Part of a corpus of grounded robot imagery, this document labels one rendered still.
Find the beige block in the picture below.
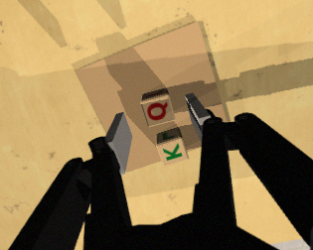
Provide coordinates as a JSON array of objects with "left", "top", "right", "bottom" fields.
[
  {"left": 140, "top": 88, "right": 175, "bottom": 127},
  {"left": 156, "top": 128, "right": 189, "bottom": 167}
]

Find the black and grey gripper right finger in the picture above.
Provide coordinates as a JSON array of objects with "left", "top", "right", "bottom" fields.
[{"left": 185, "top": 93, "right": 313, "bottom": 250}]

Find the tan square mat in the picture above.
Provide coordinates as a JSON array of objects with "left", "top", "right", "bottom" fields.
[{"left": 76, "top": 22, "right": 227, "bottom": 173}]

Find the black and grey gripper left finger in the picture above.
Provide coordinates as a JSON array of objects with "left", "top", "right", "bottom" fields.
[{"left": 8, "top": 112, "right": 132, "bottom": 250}]

